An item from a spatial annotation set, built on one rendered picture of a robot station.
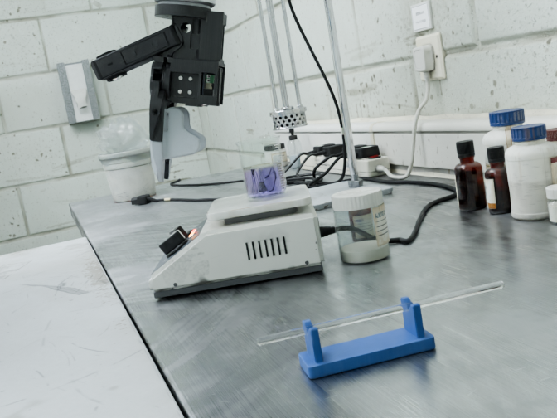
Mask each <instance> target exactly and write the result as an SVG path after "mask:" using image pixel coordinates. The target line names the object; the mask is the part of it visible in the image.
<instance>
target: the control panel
mask: <svg viewBox="0 0 557 418"><path fill-rule="evenodd" d="M206 220H207V218H206V219H205V220H204V221H203V222H202V223H201V224H199V225H198V226H197V227H195V228H194V229H196V230H195V231H193V232H194V233H193V234H192V235H191V236H190V237H189V236H188V237H187V239H188V242H187V243H186V244H185V245H184V246H183V247H182V248H181V249H180V250H182V249H183V248H184V247H185V246H187V245H188V244H189V243H191V242H192V241H193V240H194V239H196V238H197V237H198V236H199V235H200V233H201V230H202V228H203V226H204V225H205V223H206ZM194 229H193V230H194ZM180 250H179V251H180ZM179 251H177V252H176V253H175V254H174V255H176V254H177V253H178V252H179ZM174 255H172V256H171V257H169V258H167V257H166V255H165V254H164V255H163V257H162V258H161V259H160V261H159V262H158V264H157V266H156V268H155V269H154V271H153V272H152V274H153V273H154V272H155V271H156V270H158V269H159V268H160V267H161V266H163V265H164V264H165V263H166V262H168V261H169V260H170V259H171V258H172V257H173V256H174Z"/></svg>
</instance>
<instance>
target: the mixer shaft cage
mask: <svg viewBox="0 0 557 418"><path fill-rule="evenodd" d="M265 2H266V7H267V13H268V18H269V27H270V32H271V37H272V43H273V48H274V57H275V62H276V67H277V72H278V82H279V87H280V92H281V97H282V102H283V107H282V108H281V110H280V108H279V104H278V99H277V94H276V89H275V83H274V74H273V69H272V64H271V59H270V54H269V44H268V39H267V34H266V29H265V24H264V14H263V9H262V4H261V0H257V3H258V9H259V18H260V23H261V28H262V33H263V39H264V48H265V53H266V58H267V63H268V68H269V78H270V83H271V88H272V93H273V98H274V107H275V109H274V112H270V113H269V116H270V117H272V120H273V125H274V129H277V130H284V129H293V128H297V127H302V126H306V125H308V123H307V120H306V115H305V111H307V107H306V106H303V105H302V103H301V98H300V92H299V87H298V78H297V72H296V67H295V61H294V56H293V47H292V42H291V36H290V30H289V25H288V16H287V11H286V5H285V0H281V5H282V10H283V19H284V25H285V31H286V36H287V41H288V50H289V55H290V61H291V67H292V72H293V81H294V86H295V91H296V96H297V102H298V105H297V108H294V107H293V106H292V105H290V106H289V103H288V93H287V88H286V83H285V78H284V73H283V63H282V58H281V53H280V48H279V39H278V33H277V27H276V22H275V15H274V5H273V0H265Z"/></svg>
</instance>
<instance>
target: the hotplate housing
mask: <svg viewBox="0 0 557 418"><path fill-rule="evenodd" d="M335 233H336V230H335V226H332V227H330V226H324V227H323V226H319V221H318V217H317V213H316V212H315V209H314V207H313V204H312V203H310V204H309V205H306V206H302V207H293V208H288V209H283V210H277V211H269V212H264V213H259V214H254V215H248V216H239V217H234V218H229V219H224V220H219V221H208V220H206V223H205V225H204V226H203V228H202V230H201V233H200V235H199V236H198V237H197V238H196V239H194V240H193V241H192V242H191V243H189V244H188V245H187V246H185V247H184V248H183V249H182V250H180V251H179V252H178V253H177V254H176V255H174V256H173V257H172V258H171V259H170V260H169V261H168V262H166V263H165V264H164V265H163V266H161V267H160V268H159V269H158V270H156V271H155V272H154V273H153V274H151V279H150V280H149V281H148V283H149V287H150V290H152V289H153V290H154V293H153V294H154V298H155V299H157V298H162V297H167V296H175V295H178V294H187V293H192V292H197V291H202V290H208V289H217V288H222V287H227V286H232V285H238V284H246V283H251V282H256V281H261V280H267V279H276V278H281V277H286V276H291V275H300V274H308V273H311V272H316V271H321V270H323V267H322V261H325V260H324V255H323V250H322V241H321V238H322V237H325V236H329V235H331V234H335Z"/></svg>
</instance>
